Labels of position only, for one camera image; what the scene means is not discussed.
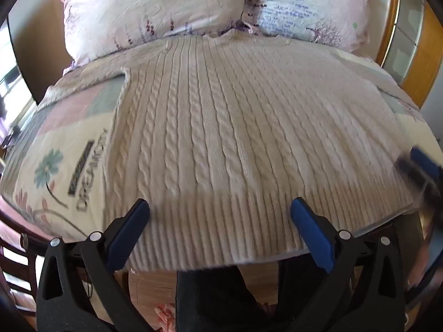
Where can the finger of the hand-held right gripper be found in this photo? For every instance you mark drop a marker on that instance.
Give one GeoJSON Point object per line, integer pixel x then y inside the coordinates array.
{"type": "Point", "coordinates": [424, 169]}

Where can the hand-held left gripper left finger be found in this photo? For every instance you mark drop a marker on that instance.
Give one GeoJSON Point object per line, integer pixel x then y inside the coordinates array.
{"type": "Point", "coordinates": [127, 235]}

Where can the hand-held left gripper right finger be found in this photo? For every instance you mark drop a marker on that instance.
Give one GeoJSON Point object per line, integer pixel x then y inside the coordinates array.
{"type": "Point", "coordinates": [311, 235]}

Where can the pink floral slipper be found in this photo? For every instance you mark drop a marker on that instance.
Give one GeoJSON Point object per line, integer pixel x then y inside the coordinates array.
{"type": "Point", "coordinates": [165, 318]}

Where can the floral printed bed sheet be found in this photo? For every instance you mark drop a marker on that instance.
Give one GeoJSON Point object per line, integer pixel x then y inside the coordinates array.
{"type": "Point", "coordinates": [65, 152]}

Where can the person's dark trouser legs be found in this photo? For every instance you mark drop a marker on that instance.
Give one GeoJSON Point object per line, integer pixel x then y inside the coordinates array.
{"type": "Point", "coordinates": [214, 301]}

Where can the wooden headboard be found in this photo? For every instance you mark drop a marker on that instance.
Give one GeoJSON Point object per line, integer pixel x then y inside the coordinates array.
{"type": "Point", "coordinates": [418, 58]}

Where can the dark wooden chair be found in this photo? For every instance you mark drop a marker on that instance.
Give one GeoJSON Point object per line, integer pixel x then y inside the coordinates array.
{"type": "Point", "coordinates": [17, 259]}

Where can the script print pink pillow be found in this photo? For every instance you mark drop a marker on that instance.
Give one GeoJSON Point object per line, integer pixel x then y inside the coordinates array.
{"type": "Point", "coordinates": [304, 3]}

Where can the floral pink pillow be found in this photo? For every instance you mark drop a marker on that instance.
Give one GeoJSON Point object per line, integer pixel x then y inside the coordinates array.
{"type": "Point", "coordinates": [145, 7]}

